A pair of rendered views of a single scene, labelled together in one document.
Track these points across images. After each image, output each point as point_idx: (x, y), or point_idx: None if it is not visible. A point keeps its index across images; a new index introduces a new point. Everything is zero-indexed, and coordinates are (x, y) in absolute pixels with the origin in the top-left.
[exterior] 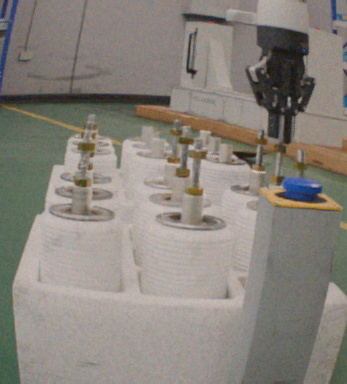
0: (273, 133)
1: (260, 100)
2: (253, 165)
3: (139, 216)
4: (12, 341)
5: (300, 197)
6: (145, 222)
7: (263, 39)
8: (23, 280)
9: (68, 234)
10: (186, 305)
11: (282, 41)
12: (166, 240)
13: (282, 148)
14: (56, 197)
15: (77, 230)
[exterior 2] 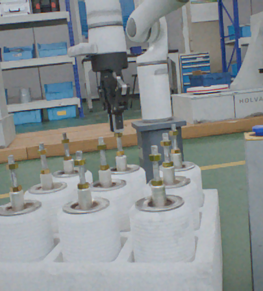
0: (122, 126)
1: (119, 107)
2: (66, 157)
3: None
4: None
5: None
6: (114, 204)
7: (114, 63)
8: (195, 266)
9: (189, 214)
10: (215, 221)
11: (125, 62)
12: (189, 193)
13: (122, 133)
14: (95, 214)
15: (191, 208)
